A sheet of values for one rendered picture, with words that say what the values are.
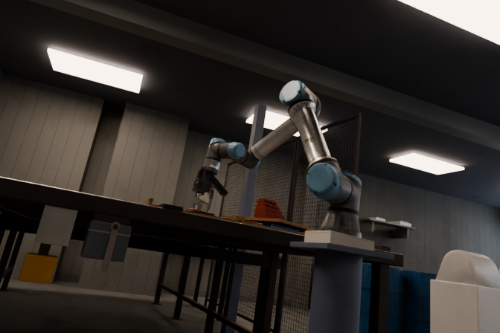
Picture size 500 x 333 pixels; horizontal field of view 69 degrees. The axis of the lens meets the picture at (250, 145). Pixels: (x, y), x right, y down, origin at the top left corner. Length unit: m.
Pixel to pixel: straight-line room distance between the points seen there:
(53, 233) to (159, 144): 5.25
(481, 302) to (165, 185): 4.67
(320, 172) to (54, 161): 5.66
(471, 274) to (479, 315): 0.42
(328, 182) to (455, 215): 9.52
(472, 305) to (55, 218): 4.45
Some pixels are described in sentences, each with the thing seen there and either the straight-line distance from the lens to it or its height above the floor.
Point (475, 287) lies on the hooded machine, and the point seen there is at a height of 0.84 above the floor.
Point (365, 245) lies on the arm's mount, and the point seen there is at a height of 0.89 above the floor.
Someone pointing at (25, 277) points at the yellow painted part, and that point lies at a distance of 1.36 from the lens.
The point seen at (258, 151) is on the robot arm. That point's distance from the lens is 1.72.
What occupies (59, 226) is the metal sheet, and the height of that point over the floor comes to 0.79.
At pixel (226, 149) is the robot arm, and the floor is 1.24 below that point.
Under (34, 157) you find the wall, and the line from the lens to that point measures 6.67.
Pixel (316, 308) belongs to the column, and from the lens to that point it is 1.39.
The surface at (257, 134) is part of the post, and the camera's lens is 3.90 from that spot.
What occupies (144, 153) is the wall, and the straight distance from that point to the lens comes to 6.48.
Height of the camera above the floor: 0.79
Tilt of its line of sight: 17 degrees up
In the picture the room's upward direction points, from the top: 9 degrees clockwise
